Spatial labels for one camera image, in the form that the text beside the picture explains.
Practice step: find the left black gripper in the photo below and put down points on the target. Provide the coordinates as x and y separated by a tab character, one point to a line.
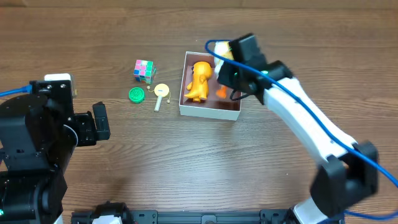
86	128

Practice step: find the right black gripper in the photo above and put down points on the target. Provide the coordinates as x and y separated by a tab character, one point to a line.
228	79

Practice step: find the white plush duck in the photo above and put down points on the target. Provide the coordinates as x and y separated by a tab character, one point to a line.
223	49

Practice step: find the orange dinosaur toy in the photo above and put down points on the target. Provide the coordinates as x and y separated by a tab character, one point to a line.
198	87

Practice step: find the pastel rubik's cube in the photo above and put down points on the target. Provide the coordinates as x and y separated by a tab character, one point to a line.
144	71

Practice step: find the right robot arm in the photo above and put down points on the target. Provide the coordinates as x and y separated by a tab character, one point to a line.
342	179

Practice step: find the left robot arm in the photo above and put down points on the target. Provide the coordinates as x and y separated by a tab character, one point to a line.
39	133

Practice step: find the green round disc toy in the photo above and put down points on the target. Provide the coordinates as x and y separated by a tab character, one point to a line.
136	95

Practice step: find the white open cardboard box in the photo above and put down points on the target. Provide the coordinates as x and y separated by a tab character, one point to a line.
214	107

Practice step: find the yellow rattle drum toy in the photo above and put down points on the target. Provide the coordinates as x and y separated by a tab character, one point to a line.
161	91

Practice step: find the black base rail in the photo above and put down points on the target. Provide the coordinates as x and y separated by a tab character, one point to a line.
155	217

